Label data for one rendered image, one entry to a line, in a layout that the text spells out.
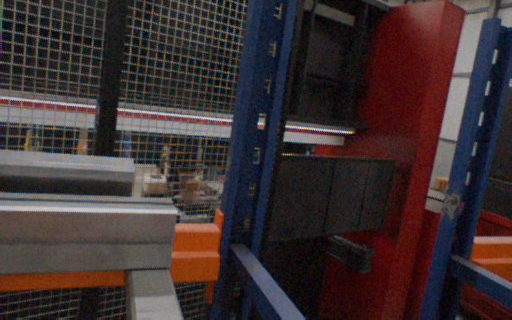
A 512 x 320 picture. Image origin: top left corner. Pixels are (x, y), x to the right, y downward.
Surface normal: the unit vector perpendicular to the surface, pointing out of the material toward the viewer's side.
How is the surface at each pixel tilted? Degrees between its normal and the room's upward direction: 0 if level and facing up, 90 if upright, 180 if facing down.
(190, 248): 90
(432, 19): 90
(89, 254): 90
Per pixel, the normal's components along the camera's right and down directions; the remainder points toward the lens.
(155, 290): 0.14, -0.98
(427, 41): -0.80, -0.04
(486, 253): 0.36, 0.18
